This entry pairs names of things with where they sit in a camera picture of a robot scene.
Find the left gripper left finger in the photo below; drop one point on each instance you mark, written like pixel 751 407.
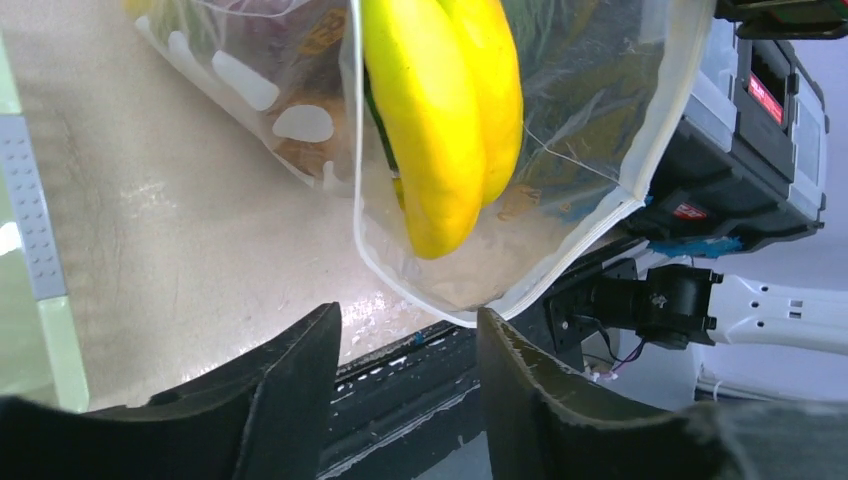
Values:
pixel 262 415

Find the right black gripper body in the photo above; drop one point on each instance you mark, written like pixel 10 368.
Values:
pixel 785 19

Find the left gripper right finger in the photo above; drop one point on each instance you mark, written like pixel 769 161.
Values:
pixel 545 420

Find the clear zip top bag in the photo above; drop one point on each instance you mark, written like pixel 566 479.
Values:
pixel 604 84

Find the yellow banana toy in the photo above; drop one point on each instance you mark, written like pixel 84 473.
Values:
pixel 444 83

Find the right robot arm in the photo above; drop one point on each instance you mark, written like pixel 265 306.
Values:
pixel 676 305

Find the black tool box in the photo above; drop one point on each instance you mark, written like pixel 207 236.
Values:
pixel 746 166

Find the green plastic basket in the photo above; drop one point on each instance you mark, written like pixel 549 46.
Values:
pixel 40 352

